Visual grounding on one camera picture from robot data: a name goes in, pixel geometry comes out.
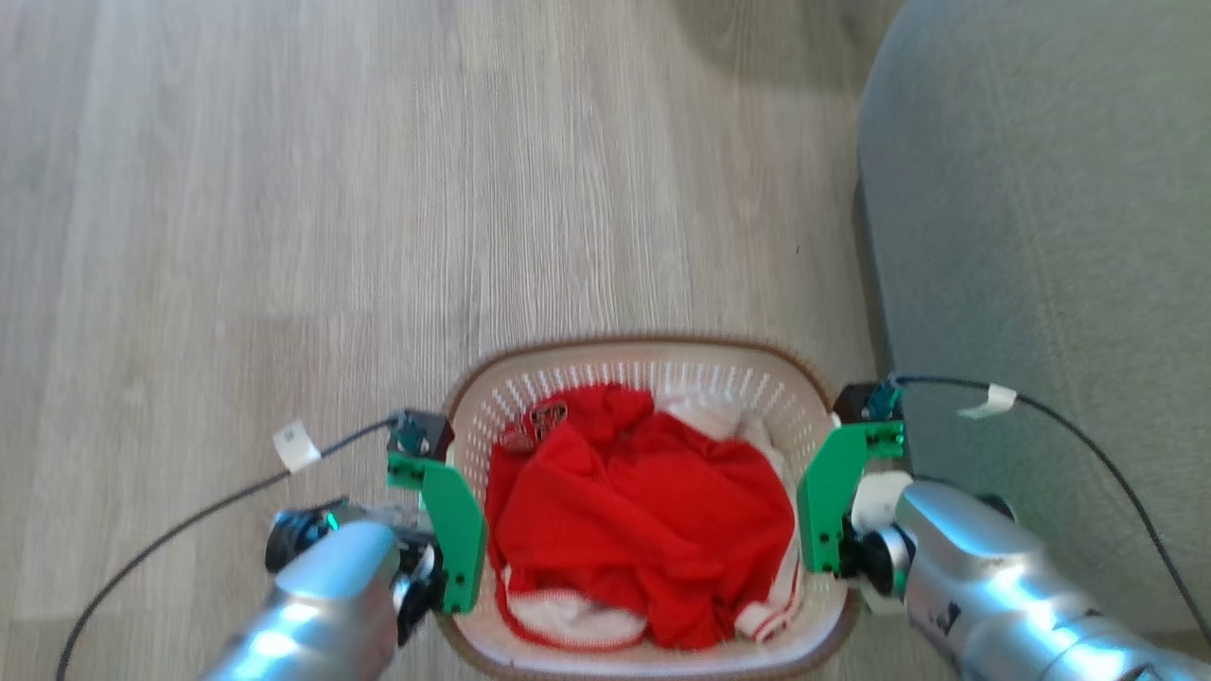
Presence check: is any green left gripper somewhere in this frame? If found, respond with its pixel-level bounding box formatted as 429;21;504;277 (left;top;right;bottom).
386;452;489;615

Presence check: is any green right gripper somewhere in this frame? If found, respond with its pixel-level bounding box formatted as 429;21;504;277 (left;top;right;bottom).
797;420;907;577

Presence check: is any beige plastic laundry basket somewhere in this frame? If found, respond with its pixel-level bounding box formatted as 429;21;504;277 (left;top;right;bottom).
437;333;864;681

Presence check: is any red mesh garment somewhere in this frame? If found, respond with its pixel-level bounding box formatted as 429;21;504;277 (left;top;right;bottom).
484;382;798;653

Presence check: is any grey fabric sofa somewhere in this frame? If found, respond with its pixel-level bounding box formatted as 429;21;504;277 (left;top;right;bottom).
854;0;1211;637

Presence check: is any white cable label tag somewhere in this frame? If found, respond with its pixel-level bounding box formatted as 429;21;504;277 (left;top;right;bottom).
272;420;324;474
957;383;1019;421

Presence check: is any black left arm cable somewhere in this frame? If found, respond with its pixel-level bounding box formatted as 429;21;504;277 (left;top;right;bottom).
55;414;403;681

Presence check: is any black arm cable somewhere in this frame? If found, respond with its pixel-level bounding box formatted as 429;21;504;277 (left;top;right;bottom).
55;414;403;681
892;375;1211;646

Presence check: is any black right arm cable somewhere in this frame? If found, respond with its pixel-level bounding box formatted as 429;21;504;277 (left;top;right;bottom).
892;375;1211;646

